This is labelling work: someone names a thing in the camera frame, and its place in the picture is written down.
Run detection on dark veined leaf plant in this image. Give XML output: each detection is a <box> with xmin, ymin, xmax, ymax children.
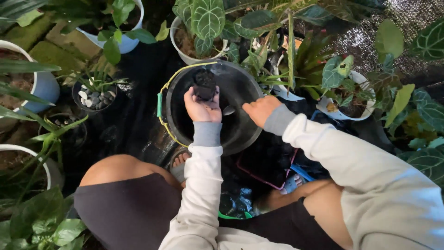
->
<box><xmin>368</xmin><ymin>17</ymin><xmax>444</xmax><ymax>190</ymax></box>

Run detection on blue sandal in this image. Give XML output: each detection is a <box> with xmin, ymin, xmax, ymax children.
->
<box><xmin>280</xmin><ymin>174</ymin><xmax>306</xmax><ymax>195</ymax></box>

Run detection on small black nursery pot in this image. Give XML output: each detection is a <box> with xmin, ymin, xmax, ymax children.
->
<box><xmin>192</xmin><ymin>68</ymin><xmax>217</xmax><ymax>102</ymax></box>

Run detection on white pot with mixed plants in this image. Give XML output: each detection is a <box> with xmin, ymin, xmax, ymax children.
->
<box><xmin>316</xmin><ymin>54</ymin><xmax>377</xmax><ymax>121</ymax></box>

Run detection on black bucket with yellow handle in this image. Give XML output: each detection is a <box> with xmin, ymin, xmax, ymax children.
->
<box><xmin>157</xmin><ymin>60</ymin><xmax>264</xmax><ymax>156</ymax></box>

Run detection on person's right hand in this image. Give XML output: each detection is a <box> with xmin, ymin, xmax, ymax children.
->
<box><xmin>242</xmin><ymin>95</ymin><xmax>282</xmax><ymax>128</ymax></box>

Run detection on black shorts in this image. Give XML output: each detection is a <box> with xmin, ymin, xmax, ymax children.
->
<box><xmin>74</xmin><ymin>172</ymin><xmax>344</xmax><ymax>250</ymax></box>

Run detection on black pot with pebbles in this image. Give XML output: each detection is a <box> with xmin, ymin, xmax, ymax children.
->
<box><xmin>57</xmin><ymin>64</ymin><xmax>130</xmax><ymax>112</ymax></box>

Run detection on person's left hand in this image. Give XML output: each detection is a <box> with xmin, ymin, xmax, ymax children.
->
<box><xmin>184</xmin><ymin>86</ymin><xmax>222</xmax><ymax>123</ymax></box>

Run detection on pale blue plant pot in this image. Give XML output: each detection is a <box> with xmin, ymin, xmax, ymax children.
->
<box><xmin>0</xmin><ymin>39</ymin><xmax>61</xmax><ymax>120</ymax></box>

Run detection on broad-leaf green plant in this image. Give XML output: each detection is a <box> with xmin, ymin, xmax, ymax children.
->
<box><xmin>0</xmin><ymin>186</ymin><xmax>87</xmax><ymax>250</ymax></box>

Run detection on white pot with green plant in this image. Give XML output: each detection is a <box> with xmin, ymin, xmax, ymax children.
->
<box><xmin>52</xmin><ymin>0</ymin><xmax>170</xmax><ymax>66</ymax></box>

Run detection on grey sandal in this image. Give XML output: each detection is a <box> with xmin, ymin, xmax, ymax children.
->
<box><xmin>169</xmin><ymin>148</ymin><xmax>192</xmax><ymax>184</ymax></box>

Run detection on blue plastic tool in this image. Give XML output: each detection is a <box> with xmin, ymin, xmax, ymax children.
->
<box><xmin>290</xmin><ymin>164</ymin><xmax>316</xmax><ymax>182</ymax></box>

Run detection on white pot with bromeliad plant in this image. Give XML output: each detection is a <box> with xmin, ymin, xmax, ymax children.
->
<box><xmin>258</xmin><ymin>12</ymin><xmax>333</xmax><ymax>102</ymax></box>

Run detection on black pot with leafy plant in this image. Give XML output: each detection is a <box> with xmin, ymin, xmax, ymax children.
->
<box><xmin>29</xmin><ymin>111</ymin><xmax>89</xmax><ymax>153</ymax></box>

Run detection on white-rimmed grey plant pot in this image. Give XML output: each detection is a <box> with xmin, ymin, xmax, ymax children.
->
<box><xmin>0</xmin><ymin>144</ymin><xmax>65</xmax><ymax>195</ymax></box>

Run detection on white pot with veined plant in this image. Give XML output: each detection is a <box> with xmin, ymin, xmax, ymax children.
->
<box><xmin>169</xmin><ymin>0</ymin><xmax>230</xmax><ymax>66</ymax></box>

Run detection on green plastic scoop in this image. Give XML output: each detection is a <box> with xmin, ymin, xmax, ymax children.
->
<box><xmin>217</xmin><ymin>210</ymin><xmax>253</xmax><ymax>220</ymax></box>

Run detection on black plastic ground sheet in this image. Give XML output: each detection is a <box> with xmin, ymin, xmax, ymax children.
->
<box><xmin>61</xmin><ymin>35</ymin><xmax>396</xmax><ymax>219</ymax></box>

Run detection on pink-rimmed black tray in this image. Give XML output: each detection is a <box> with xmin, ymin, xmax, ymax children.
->
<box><xmin>237</xmin><ymin>147</ymin><xmax>299</xmax><ymax>191</ymax></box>

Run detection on silver shade netting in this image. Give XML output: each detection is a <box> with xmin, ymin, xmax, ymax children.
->
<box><xmin>333</xmin><ymin>0</ymin><xmax>444</xmax><ymax>78</ymax></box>

